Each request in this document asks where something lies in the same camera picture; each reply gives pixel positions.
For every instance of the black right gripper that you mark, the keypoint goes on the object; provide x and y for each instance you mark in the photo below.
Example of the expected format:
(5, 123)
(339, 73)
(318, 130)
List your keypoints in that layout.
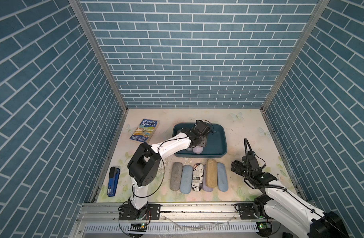
(237, 164)

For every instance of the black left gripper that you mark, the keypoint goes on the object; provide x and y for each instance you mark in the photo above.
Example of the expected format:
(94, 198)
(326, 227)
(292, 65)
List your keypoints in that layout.
(204, 141)

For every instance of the light blue glasses case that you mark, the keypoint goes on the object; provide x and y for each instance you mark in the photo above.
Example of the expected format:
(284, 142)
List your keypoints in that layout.
(186, 179)
(222, 180)

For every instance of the tan fabric glasses case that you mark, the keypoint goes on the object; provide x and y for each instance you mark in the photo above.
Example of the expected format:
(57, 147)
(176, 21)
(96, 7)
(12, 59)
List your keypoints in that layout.
(212, 176)

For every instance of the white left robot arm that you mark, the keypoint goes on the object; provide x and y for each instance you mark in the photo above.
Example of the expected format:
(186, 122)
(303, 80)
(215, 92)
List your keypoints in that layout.
(144, 164)

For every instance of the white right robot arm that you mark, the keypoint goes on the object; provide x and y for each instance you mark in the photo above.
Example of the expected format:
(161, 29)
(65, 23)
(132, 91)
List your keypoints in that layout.
(285, 207)

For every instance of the teal plastic storage bin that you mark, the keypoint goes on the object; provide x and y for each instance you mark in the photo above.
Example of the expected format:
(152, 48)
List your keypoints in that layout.
(216, 146)

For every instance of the newspaper print glasses case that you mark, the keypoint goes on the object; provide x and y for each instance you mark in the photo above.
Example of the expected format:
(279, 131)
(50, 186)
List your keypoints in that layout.
(197, 177)

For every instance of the dark grey lower glasses case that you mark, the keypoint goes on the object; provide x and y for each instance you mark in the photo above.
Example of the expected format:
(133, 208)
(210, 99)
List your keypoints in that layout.
(176, 176)

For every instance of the colourful paperback book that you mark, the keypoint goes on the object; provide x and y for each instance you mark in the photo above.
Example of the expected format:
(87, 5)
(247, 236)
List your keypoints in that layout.
(144, 131)

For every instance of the blue stapler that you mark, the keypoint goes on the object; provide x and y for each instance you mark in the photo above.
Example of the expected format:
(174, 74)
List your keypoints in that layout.
(114, 173)

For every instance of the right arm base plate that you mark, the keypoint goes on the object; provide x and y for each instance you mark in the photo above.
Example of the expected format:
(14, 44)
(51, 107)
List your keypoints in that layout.
(245, 210)

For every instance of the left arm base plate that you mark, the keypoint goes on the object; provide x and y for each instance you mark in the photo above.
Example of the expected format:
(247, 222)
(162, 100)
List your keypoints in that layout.
(130, 213)

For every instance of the aluminium front rail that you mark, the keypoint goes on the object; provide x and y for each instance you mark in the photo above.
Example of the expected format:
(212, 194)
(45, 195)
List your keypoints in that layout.
(175, 211)

